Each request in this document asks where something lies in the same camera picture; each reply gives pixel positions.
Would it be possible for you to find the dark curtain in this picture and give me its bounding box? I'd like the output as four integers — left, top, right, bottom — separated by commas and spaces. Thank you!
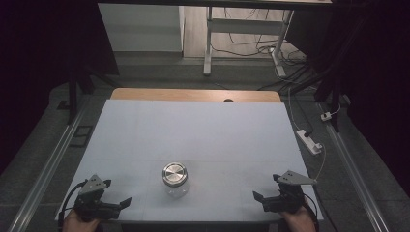
0, 0, 121, 177
284, 0, 410, 196

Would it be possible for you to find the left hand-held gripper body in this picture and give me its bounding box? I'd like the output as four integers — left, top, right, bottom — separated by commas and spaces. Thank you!
73, 174, 123, 222

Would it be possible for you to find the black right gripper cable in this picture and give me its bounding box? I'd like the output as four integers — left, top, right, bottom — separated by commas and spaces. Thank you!
302, 192, 321, 230

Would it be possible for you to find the black floor plate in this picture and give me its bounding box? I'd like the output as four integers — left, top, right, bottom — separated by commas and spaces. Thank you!
69, 125, 95, 149

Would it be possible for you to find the round silver metal lid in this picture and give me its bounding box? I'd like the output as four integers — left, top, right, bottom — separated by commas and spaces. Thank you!
161, 161, 189, 189

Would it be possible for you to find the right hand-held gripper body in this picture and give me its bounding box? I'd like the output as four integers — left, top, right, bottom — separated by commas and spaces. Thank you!
262, 169, 318, 215

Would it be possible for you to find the aluminium floor rail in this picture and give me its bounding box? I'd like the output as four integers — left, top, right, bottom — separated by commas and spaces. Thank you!
317, 101, 391, 232
7, 104, 89, 232

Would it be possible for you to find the black metal stand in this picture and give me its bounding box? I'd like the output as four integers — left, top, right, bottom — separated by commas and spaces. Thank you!
312, 62, 343, 133
57, 62, 121, 126

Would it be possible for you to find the person's left hand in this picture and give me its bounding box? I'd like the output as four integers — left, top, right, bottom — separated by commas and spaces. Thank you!
62, 209, 101, 232

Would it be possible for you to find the wooden table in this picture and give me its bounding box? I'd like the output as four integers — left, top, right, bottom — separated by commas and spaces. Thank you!
109, 87, 282, 104

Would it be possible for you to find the thin white cable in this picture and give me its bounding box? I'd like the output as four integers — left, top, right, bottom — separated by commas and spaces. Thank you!
312, 140, 327, 182

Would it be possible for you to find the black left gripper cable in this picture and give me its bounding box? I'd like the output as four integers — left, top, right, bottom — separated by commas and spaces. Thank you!
57, 179, 89, 230

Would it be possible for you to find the white power strip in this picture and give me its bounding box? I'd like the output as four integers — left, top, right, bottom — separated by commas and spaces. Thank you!
296, 129, 324, 157

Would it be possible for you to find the white desk frame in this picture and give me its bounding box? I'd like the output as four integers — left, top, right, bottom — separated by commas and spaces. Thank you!
202, 6, 295, 78

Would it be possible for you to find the person's right hand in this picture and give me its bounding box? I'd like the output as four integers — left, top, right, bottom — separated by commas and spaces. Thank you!
279, 205, 317, 232

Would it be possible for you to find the clear glass jar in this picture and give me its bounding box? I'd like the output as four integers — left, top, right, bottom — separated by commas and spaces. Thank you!
164, 182, 190, 198

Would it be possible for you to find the white table mat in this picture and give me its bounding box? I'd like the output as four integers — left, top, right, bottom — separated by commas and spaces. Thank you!
54, 99, 324, 223

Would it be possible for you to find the tangle of black floor cables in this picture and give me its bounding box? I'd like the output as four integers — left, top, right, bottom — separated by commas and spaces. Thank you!
211, 8, 318, 93

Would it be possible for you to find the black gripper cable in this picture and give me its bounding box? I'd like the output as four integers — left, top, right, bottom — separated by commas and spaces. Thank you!
302, 192, 321, 230
57, 179, 89, 230

